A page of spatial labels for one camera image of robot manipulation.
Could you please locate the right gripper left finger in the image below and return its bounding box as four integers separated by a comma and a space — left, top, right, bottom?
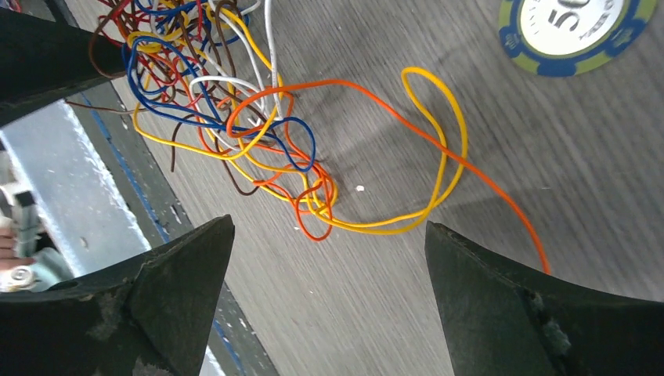
1, 215, 235, 375

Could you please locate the coloured wire bundle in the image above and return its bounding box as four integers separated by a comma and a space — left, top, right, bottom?
66, 0, 469, 243

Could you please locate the poker chip blue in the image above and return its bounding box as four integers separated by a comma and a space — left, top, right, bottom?
498, 0, 658, 78

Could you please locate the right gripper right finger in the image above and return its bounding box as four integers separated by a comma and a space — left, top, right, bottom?
424, 222, 663, 375

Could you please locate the orange wire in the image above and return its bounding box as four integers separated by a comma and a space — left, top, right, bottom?
226, 78, 552, 276

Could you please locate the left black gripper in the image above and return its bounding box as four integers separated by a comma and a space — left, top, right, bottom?
1, 9, 125, 126

